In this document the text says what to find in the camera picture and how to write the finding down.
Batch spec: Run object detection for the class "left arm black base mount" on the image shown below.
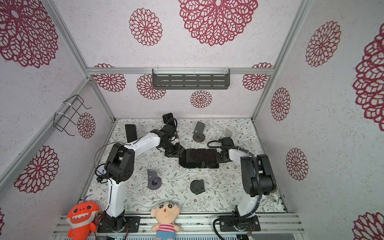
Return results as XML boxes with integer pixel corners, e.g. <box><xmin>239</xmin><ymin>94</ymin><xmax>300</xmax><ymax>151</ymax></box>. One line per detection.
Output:
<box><xmin>97</xmin><ymin>215</ymin><xmax>141</xmax><ymax>233</ymax></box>

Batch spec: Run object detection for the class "round pressure gauge dial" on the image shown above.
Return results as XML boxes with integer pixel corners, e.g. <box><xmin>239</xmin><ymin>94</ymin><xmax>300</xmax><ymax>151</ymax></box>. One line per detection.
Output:
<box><xmin>95</xmin><ymin>164</ymin><xmax>107</xmax><ymax>179</ymax></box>

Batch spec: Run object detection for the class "red shark plush toy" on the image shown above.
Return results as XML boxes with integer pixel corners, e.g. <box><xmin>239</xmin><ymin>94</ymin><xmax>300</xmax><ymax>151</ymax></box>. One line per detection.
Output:
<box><xmin>67</xmin><ymin>201</ymin><xmax>100</xmax><ymax>240</ymax></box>

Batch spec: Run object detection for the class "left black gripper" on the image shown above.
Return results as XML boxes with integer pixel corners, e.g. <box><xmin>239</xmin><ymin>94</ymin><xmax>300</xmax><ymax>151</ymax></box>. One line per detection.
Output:
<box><xmin>161</xmin><ymin>140</ymin><xmax>183</xmax><ymax>158</ymax></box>

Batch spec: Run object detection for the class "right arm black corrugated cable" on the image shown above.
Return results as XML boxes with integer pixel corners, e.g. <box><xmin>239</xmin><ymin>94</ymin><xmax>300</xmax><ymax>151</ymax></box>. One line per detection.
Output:
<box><xmin>206</xmin><ymin>139</ymin><xmax>263</xmax><ymax>240</ymax></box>

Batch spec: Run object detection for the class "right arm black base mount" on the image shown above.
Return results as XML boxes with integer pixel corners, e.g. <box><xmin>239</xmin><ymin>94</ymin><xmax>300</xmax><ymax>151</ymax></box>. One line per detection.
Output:
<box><xmin>219</xmin><ymin>215</ymin><xmax>261</xmax><ymax>232</ymax></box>

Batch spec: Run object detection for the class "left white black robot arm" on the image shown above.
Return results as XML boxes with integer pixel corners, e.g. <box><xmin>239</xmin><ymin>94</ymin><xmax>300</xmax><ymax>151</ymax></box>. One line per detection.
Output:
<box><xmin>105</xmin><ymin>118</ymin><xmax>185</xmax><ymax>218</ymax></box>

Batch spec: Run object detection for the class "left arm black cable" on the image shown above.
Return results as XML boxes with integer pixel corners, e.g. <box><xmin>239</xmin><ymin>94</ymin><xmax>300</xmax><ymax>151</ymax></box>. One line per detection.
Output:
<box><xmin>93</xmin><ymin>117</ymin><xmax>179</xmax><ymax>184</ymax></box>

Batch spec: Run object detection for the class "black phone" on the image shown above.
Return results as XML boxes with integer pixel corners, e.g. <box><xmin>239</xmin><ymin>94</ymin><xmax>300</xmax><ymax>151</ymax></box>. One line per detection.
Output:
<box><xmin>206</xmin><ymin>149</ymin><xmax>219</xmax><ymax>169</ymax></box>
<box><xmin>195</xmin><ymin>149</ymin><xmax>207</xmax><ymax>169</ymax></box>
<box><xmin>186</xmin><ymin>149</ymin><xmax>198</xmax><ymax>169</ymax></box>
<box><xmin>162</xmin><ymin>113</ymin><xmax>174</xmax><ymax>124</ymax></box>
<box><xmin>179</xmin><ymin>150</ymin><xmax>186</xmax><ymax>168</ymax></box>
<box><xmin>125</xmin><ymin>124</ymin><xmax>138</xmax><ymax>143</ymax></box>

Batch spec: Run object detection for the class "grey metal wall shelf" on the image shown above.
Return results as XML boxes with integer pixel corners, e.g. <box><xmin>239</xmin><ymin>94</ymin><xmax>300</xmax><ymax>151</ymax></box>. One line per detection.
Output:
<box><xmin>152</xmin><ymin>69</ymin><xmax>231</xmax><ymax>90</ymax></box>

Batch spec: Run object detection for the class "white folding phone stand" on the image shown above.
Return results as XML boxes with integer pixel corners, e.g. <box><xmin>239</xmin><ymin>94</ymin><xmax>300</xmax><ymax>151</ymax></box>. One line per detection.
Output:
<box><xmin>224</xmin><ymin>128</ymin><xmax>233</xmax><ymax>138</ymax></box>

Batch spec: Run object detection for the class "front right black stand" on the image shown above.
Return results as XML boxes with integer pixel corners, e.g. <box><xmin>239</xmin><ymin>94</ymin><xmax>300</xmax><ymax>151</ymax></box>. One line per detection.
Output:
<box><xmin>190</xmin><ymin>180</ymin><xmax>206</xmax><ymax>195</ymax></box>

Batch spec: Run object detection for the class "cartoon boy plush doll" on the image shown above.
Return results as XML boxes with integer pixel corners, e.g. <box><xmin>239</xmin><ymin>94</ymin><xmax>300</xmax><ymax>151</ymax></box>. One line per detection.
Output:
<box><xmin>151</xmin><ymin>202</ymin><xmax>181</xmax><ymax>240</ymax></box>

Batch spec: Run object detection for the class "black wire wall rack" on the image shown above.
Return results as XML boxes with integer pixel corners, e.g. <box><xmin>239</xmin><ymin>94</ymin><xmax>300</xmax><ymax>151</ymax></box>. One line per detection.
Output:
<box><xmin>53</xmin><ymin>95</ymin><xmax>92</xmax><ymax>137</ymax></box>

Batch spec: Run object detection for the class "front left grey round stand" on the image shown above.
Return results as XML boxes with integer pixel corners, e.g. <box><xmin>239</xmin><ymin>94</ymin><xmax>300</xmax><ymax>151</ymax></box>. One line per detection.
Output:
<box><xmin>147</xmin><ymin>169</ymin><xmax>162</xmax><ymax>191</ymax></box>

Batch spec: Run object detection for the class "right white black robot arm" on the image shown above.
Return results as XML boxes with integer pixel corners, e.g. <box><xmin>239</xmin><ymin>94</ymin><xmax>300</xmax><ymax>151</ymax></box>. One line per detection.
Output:
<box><xmin>217</xmin><ymin>137</ymin><xmax>277</xmax><ymax>218</ymax></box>

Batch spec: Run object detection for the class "wooden base stand centre-right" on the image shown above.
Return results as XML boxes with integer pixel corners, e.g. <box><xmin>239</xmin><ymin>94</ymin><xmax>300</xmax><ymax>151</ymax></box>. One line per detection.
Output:
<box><xmin>193</xmin><ymin>121</ymin><xmax>206</xmax><ymax>143</ymax></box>

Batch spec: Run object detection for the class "striped ceramic mug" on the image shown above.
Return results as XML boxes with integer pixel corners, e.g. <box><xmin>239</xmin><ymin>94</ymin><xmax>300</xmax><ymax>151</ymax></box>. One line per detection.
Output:
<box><xmin>269</xmin><ymin>185</ymin><xmax>279</xmax><ymax>198</ymax></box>

